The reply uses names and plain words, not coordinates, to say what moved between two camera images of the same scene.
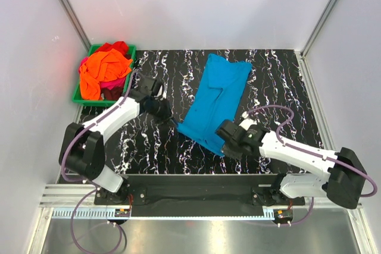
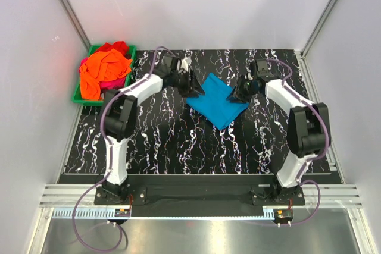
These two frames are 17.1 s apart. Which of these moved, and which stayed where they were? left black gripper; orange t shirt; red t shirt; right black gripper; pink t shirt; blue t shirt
Moved: left black gripper; right black gripper; blue t shirt
Stayed: red t shirt; pink t shirt; orange t shirt
